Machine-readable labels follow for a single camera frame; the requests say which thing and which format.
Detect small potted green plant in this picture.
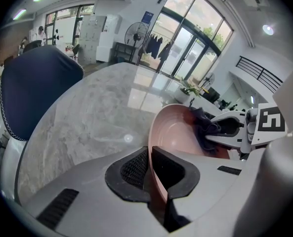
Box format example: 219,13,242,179
174,79,204,103

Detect blue upholstered chair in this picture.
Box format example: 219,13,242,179
0,44,85,142

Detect rack of dark clothes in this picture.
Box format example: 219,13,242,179
145,32,174,64

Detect big pink plate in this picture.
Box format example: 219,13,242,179
147,103,232,204

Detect black balcony railing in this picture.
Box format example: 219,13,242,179
236,55,284,94

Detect black metal rack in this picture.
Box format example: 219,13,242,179
113,41,137,64

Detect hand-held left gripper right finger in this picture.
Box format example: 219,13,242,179
151,146,251,234

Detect blue wall poster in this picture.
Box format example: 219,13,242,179
141,11,155,24

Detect dark blue cloth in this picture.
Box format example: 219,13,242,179
188,99,223,157

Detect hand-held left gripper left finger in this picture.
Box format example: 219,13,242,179
19,146,170,237

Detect large black standing fan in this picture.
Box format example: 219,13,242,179
125,21,149,65

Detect round ceiling light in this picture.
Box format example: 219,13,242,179
262,24,275,36

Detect glass entrance door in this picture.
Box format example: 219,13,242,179
146,0,236,81

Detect whiteboard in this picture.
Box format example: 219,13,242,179
54,17,77,46

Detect small black standing fan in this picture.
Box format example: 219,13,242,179
202,72,215,88

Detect white storage cabinets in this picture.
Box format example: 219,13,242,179
78,15,122,63

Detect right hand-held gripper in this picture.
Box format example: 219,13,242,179
205,102,289,156

